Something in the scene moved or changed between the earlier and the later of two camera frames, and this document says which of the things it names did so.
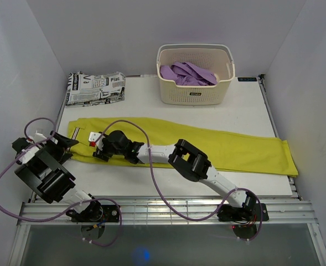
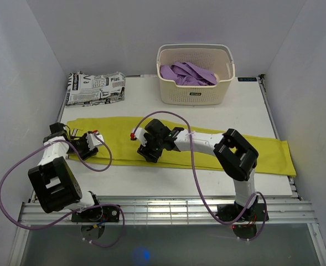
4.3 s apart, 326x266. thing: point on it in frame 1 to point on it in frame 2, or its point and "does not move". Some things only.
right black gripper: x=101 y=155 to x=145 y=151
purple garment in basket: x=187 y=73 does not move
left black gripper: x=60 y=147 to x=87 y=153
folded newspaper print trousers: x=84 y=90 does not move
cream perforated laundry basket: x=217 y=59 does not move
